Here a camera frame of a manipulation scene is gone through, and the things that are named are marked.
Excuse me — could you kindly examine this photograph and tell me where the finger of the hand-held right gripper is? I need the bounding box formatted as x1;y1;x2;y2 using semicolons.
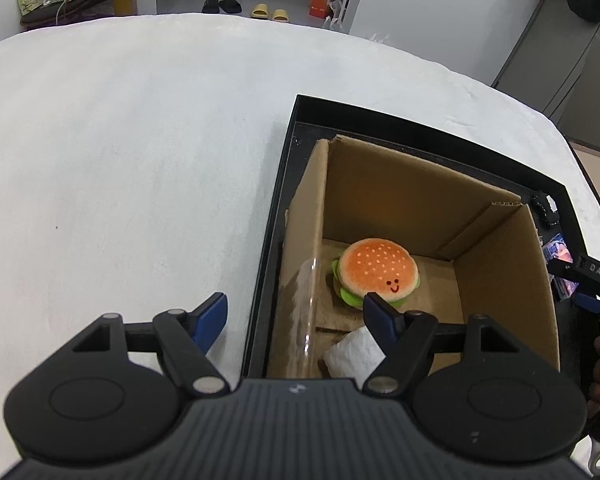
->
574;292;600;322
547;258;581;278

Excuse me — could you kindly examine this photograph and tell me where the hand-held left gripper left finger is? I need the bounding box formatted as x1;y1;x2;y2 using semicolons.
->
67;291;231;398

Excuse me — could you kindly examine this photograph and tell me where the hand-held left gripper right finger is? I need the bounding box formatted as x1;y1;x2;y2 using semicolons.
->
362;291;518;397

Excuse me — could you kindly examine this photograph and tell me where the purple tissue pack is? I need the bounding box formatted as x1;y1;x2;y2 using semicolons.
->
542;232;580;301

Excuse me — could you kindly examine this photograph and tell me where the white tissue packet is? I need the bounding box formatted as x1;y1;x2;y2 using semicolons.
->
322;325;388;378

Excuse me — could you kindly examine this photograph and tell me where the hamburger plush toy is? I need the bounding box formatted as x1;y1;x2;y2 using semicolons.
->
328;238;421;311

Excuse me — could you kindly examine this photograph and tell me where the brown cardboard box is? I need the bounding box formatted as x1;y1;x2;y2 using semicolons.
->
266;135;562;380

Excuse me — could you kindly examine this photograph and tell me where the black tray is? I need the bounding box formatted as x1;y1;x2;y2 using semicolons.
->
242;94;588;378

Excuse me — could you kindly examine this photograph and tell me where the grey board panel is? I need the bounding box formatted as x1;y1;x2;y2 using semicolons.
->
492;0;600;131

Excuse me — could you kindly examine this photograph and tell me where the dark low bench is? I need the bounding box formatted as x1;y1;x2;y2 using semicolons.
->
20;0;113;28

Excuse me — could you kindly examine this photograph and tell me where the black beaded bracelet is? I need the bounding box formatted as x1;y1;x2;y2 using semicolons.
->
530;192;561;228

